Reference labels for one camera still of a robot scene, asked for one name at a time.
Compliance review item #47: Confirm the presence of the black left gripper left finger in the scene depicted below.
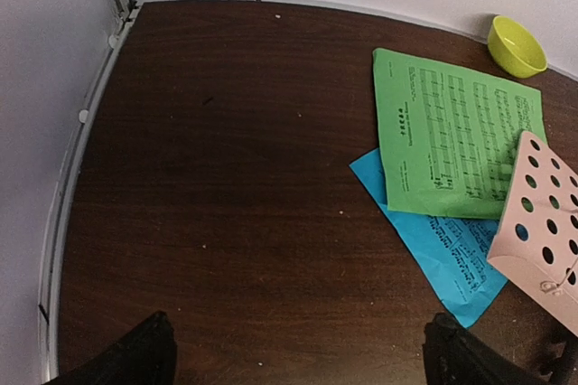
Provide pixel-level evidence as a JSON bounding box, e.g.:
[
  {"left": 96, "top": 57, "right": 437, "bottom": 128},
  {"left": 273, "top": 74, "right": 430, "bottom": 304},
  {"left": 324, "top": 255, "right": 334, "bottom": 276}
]
[{"left": 50, "top": 311, "right": 177, "bottom": 385}]

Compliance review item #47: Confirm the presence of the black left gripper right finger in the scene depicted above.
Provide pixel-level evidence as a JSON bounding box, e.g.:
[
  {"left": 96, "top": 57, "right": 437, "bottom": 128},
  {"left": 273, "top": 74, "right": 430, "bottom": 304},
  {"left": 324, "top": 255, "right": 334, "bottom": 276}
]
[{"left": 423, "top": 313, "right": 531, "bottom": 384}]

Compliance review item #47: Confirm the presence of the pink music stand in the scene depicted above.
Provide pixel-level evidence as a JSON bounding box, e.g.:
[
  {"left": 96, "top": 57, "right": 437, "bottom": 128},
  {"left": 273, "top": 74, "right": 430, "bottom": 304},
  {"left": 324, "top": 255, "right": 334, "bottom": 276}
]
[{"left": 487, "top": 131, "right": 577, "bottom": 333}]

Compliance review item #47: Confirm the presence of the green sheet music paper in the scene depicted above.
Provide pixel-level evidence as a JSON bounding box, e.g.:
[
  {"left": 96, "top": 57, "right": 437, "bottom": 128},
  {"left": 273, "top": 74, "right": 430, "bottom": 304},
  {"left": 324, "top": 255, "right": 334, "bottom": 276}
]
[{"left": 373, "top": 48, "right": 546, "bottom": 220}]

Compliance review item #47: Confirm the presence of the blue sheet music paper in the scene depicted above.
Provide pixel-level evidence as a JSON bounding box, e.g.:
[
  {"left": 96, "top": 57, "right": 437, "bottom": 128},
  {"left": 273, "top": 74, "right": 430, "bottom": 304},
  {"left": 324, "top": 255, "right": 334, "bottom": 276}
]
[{"left": 350, "top": 148, "right": 507, "bottom": 327}]

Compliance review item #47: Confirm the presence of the yellow-green bowl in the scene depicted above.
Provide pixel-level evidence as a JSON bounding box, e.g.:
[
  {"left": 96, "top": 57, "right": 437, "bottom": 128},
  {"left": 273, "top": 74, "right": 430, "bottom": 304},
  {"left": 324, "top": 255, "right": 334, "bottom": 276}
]
[{"left": 487, "top": 15, "right": 548, "bottom": 79}]

